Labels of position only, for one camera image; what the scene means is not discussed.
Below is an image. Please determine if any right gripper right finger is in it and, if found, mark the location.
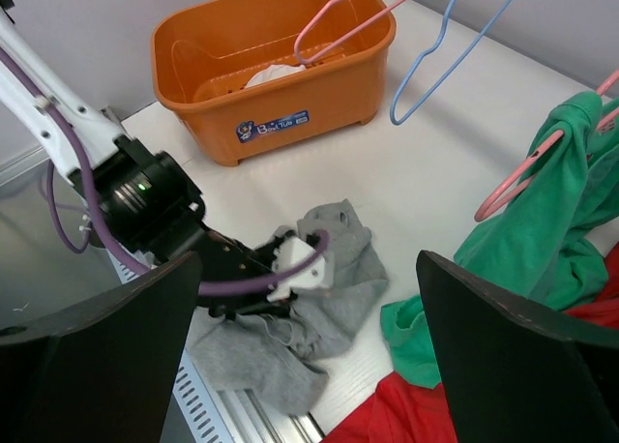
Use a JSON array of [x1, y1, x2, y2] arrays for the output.
[[416, 251, 618, 442]]

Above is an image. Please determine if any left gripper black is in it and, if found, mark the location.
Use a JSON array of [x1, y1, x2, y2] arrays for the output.
[[197, 230, 296, 318]]

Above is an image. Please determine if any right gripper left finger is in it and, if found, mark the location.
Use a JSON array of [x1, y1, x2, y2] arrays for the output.
[[1, 253, 201, 442]]

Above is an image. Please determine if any grey tank top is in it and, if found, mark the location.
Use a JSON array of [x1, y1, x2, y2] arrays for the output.
[[186, 199, 389, 416]]

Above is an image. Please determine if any white tank top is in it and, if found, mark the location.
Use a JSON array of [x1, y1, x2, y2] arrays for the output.
[[245, 64, 307, 88]]

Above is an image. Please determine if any blue hanger of grey top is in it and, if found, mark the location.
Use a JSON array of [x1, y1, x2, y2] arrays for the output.
[[389, 0, 531, 126]]

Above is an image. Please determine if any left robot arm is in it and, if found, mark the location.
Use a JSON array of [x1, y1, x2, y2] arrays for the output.
[[1, 0, 296, 317]]

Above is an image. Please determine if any red tank top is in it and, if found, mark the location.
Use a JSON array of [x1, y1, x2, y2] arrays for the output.
[[323, 244, 619, 443]]

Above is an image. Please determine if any green tank top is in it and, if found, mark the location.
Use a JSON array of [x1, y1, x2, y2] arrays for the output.
[[379, 90, 619, 391]]

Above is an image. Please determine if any pink hanger of green top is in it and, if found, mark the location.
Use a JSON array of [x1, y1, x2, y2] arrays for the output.
[[473, 68, 619, 222]]

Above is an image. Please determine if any orange plastic tub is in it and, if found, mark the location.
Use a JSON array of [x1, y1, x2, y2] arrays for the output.
[[150, 0, 396, 166]]

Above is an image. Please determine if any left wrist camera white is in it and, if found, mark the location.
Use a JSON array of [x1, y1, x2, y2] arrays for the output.
[[267, 230, 335, 302]]

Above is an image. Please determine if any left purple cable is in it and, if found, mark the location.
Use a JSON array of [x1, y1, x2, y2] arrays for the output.
[[0, 45, 333, 297]]

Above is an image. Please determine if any slotted white cable duct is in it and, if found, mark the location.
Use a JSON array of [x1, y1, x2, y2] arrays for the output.
[[108, 249, 243, 443]]

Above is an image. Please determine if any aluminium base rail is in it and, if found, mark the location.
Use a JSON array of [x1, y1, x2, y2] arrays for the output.
[[217, 390, 325, 443]]

